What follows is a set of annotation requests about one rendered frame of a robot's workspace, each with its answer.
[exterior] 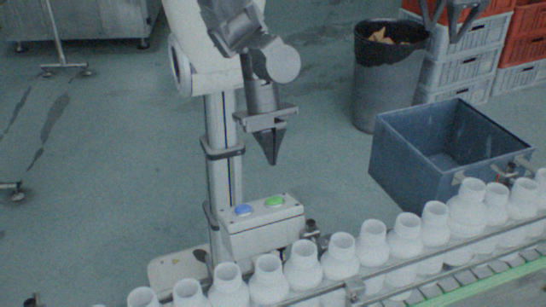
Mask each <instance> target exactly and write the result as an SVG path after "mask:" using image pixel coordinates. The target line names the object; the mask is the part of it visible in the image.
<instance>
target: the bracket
mask: <svg viewBox="0 0 546 307"><path fill-rule="evenodd" d="M516 166H517V165H516V164H515V163H514V162H508V163H507V167H506V169H505V170H502V169H501V168H500V167H498V166H497V165H495V164H491V165H490V168H491V169H492V170H494V172H496V173H497V179H496V181H495V182H498V183H501V184H503V185H504V186H506V188H508V185H512V184H513V185H514V183H515V182H516V179H517V176H518V172H517V171H515V168H516ZM535 176H536V173H534V174H531V175H527V176H526V177H525V178H528V179H531V180H533V178H534V177H535ZM320 233H321V232H320V229H319V228H318V227H317V226H316V221H315V219H313V218H308V219H306V221H305V228H304V229H301V230H300V231H299V239H300V240H310V241H312V242H313V243H315V245H316V246H317V249H320V248H322V249H324V248H328V247H329V242H330V239H331V237H332V235H331V234H329V235H323V236H322V237H320ZM344 282H345V287H344V288H343V289H344V291H345V292H346V294H347V295H346V301H345V305H346V306H344V307H363V301H362V300H361V298H360V297H359V296H362V295H364V294H365V290H366V285H365V283H364V282H363V280H362V278H361V277H360V275H354V276H351V277H348V278H345V279H344ZM23 306H24V307H46V305H45V304H40V293H38V292H35V293H32V297H31V298H28V299H27V300H26V301H25V302H24V303H23Z"/></svg>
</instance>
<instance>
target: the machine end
mask: <svg viewBox="0 0 546 307"><path fill-rule="evenodd" d="M50 1H51V4H52V8H53V11H54V15H55V22H56V25H57V28H58V32H59V35H60V39H61V40H75V39H102V38H140V39H141V43H140V44H138V45H137V46H136V48H137V49H149V48H150V44H149V43H144V42H143V39H144V38H148V37H149V35H150V32H151V31H152V28H153V26H154V23H155V22H157V21H159V18H158V17H156V16H157V14H158V12H159V9H160V8H161V4H162V0H50ZM0 28H1V31H2V35H3V37H4V38H5V40H6V42H11V41H16V43H18V45H19V47H17V48H15V49H14V51H15V53H16V54H23V53H26V51H28V50H29V47H27V46H22V45H21V41H46V40H54V36H53V32H52V30H51V26H50V23H49V16H48V13H47V9H46V7H45V3H44V0H8V1H7V2H5V3H3V4H2V5H1V6H0Z"/></svg>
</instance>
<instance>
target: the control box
mask: <svg viewBox="0 0 546 307"><path fill-rule="evenodd" d="M274 196H280V197H282V200H283V202H282V203H279V204H277V205H274V206H269V205H267V203H266V200H267V199H268V198H269V197H267V198H263V199H261V200H254V201H250V202H247V203H242V204H243V205H250V206H251V208H252V210H251V211H249V212H246V213H235V208H236V206H233V207H230V208H225V209H222V210H219V211H218V223H219V228H220V233H221V239H222V244H223V245H224V247H225V249H226V250H227V252H228V253H229V254H230V256H231V257H232V258H233V260H234V261H238V260H242V259H245V258H250V257H253V256H256V255H260V254H264V255H265V254H270V251H271V250H275V249H276V250H277V251H280V259H281V261H282V260H283V250H285V249H286V246H289V245H293V244H294V243H295V242H296V241H297V240H299V231H300V230H301V229H304V228H305V217H304V209H303V206H302V205H301V204H300V203H299V202H298V201H297V200H296V199H294V198H293V197H292V196H290V195H288V194H287V193H284V194H279V195H274Z"/></svg>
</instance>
